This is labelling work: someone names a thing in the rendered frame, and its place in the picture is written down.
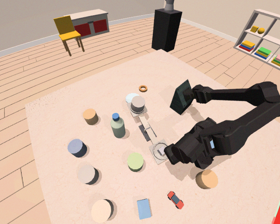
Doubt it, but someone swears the brown cylinder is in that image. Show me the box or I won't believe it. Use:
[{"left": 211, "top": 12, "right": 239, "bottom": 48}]
[
  {"left": 195, "top": 169, "right": 218, "bottom": 189},
  {"left": 83, "top": 109, "right": 99, "bottom": 125}
]

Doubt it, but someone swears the red toy car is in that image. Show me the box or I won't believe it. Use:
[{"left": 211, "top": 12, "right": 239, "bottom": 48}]
[{"left": 167, "top": 191, "right": 184, "bottom": 210}]

